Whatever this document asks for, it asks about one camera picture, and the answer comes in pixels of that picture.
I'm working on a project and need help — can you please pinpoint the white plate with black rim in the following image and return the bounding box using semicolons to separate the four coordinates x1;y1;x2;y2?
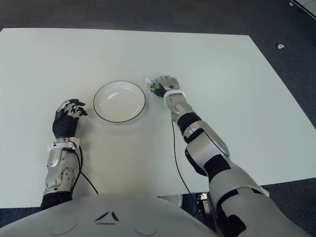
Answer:
93;80;147;124

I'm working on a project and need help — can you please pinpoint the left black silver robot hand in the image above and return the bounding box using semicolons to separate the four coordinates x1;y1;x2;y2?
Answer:
52;99;89;139

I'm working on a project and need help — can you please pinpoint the white panel on floor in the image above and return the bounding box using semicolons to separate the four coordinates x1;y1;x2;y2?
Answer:
288;0;316;14

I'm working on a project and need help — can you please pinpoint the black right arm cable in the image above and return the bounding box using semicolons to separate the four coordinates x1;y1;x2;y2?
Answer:
170;119;192;195

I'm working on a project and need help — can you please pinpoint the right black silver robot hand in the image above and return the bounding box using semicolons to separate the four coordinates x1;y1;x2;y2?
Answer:
151;75;180;98

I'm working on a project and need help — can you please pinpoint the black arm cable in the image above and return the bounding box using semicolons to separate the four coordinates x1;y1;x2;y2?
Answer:
170;119;192;195
65;145;99;196

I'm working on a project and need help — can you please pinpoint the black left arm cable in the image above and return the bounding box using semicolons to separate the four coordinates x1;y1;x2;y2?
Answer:
65;145;99;196

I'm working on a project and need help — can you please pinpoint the grey robot torso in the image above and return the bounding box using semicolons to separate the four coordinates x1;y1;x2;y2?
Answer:
0;192;218;237

